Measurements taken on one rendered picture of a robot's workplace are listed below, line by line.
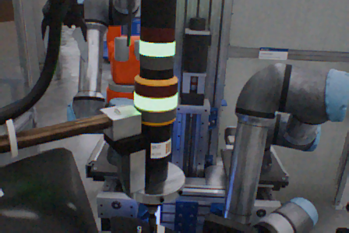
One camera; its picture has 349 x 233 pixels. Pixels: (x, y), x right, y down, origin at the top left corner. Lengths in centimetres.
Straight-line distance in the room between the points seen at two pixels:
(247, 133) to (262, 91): 11
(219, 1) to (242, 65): 108
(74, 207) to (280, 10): 197
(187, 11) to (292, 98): 60
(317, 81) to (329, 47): 168
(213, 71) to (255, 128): 52
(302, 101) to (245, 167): 20
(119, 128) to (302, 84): 51
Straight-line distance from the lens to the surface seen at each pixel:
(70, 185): 45
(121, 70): 425
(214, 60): 121
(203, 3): 118
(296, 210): 77
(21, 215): 43
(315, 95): 72
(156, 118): 30
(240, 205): 79
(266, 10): 219
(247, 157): 75
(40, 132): 27
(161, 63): 28
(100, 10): 122
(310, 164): 272
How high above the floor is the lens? 166
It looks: 20 degrees down
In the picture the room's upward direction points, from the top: 3 degrees clockwise
